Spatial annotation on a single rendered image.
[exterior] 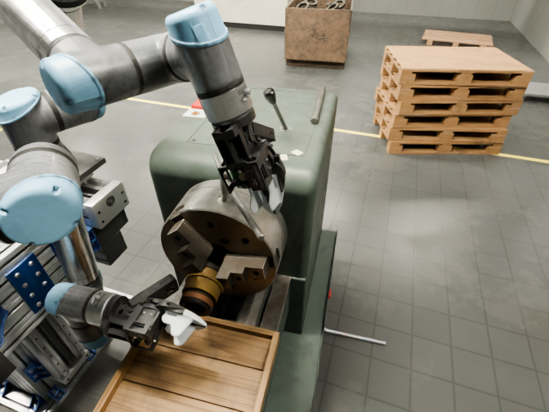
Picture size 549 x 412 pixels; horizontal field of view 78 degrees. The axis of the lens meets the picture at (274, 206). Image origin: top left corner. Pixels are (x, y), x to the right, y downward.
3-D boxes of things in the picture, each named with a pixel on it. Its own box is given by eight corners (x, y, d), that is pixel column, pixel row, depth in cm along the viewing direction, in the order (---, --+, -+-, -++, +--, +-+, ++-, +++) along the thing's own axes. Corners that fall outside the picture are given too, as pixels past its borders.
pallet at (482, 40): (420, 44, 645) (421, 38, 638) (422, 34, 704) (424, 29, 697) (493, 51, 609) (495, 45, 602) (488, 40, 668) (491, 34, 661)
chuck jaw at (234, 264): (230, 243, 86) (274, 245, 83) (234, 256, 90) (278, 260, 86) (214, 276, 78) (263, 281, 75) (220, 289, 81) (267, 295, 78)
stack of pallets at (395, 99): (466, 120, 393) (496, 45, 341) (500, 155, 333) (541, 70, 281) (368, 118, 395) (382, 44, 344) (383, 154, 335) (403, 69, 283)
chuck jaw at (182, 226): (207, 244, 89) (174, 212, 84) (220, 238, 86) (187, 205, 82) (189, 276, 81) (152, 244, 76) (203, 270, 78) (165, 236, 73)
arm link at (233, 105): (209, 85, 55) (254, 73, 52) (220, 112, 58) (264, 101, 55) (189, 104, 49) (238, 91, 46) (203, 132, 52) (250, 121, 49)
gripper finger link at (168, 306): (184, 324, 73) (148, 315, 74) (188, 316, 74) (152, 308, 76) (180, 311, 70) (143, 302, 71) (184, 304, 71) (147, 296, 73)
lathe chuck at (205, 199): (180, 256, 105) (171, 174, 85) (277, 282, 102) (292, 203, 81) (166, 279, 99) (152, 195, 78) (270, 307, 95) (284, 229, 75)
